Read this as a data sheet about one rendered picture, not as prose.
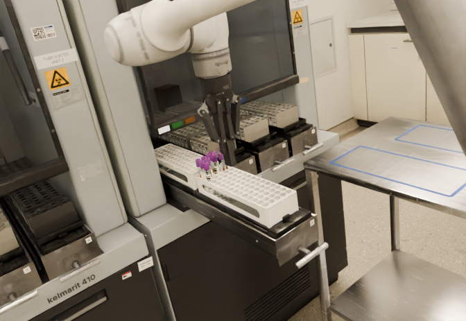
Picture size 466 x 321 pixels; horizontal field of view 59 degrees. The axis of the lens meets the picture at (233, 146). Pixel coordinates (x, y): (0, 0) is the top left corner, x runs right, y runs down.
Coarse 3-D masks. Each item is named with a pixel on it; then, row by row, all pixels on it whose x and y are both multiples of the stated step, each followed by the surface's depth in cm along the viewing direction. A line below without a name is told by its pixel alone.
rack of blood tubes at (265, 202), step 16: (224, 176) 111; (240, 176) 109; (256, 176) 107; (208, 192) 111; (224, 192) 103; (240, 192) 101; (256, 192) 99; (272, 192) 97; (288, 192) 98; (240, 208) 104; (256, 208) 94; (272, 208) 91; (288, 208) 95; (272, 224) 92
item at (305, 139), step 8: (296, 128) 149; (304, 128) 148; (312, 128) 150; (280, 136) 148; (288, 136) 146; (296, 136) 146; (304, 136) 148; (312, 136) 151; (288, 144) 146; (296, 144) 146; (304, 144) 149; (312, 144) 152; (320, 144) 148; (296, 152) 147; (304, 152) 144
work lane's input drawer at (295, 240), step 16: (176, 192) 123; (192, 192) 117; (192, 208) 118; (208, 208) 110; (224, 208) 105; (224, 224) 106; (240, 224) 99; (256, 224) 95; (288, 224) 92; (304, 224) 94; (256, 240) 95; (272, 240) 90; (288, 240) 92; (304, 240) 95; (288, 256) 93
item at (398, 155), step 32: (384, 128) 134; (416, 128) 130; (448, 128) 126; (320, 160) 120; (352, 160) 116; (384, 160) 113; (416, 160) 110; (448, 160) 107; (384, 192) 100; (416, 192) 95; (448, 192) 93; (320, 224) 127; (320, 256) 130; (320, 288) 136; (352, 288) 144; (384, 288) 142; (416, 288) 140; (448, 288) 137; (352, 320) 132; (384, 320) 129; (416, 320) 127; (448, 320) 125
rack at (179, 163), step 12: (168, 144) 142; (156, 156) 133; (168, 156) 132; (180, 156) 130; (192, 156) 128; (168, 168) 132; (180, 168) 120; (192, 168) 119; (180, 180) 122; (192, 180) 116
